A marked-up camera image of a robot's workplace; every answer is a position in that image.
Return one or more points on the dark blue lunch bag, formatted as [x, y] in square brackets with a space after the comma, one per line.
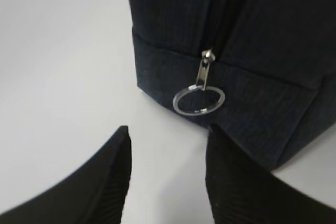
[274, 60]

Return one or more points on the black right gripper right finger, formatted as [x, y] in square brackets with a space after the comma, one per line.
[241, 191]

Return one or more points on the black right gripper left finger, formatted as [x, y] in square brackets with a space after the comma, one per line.
[94, 193]

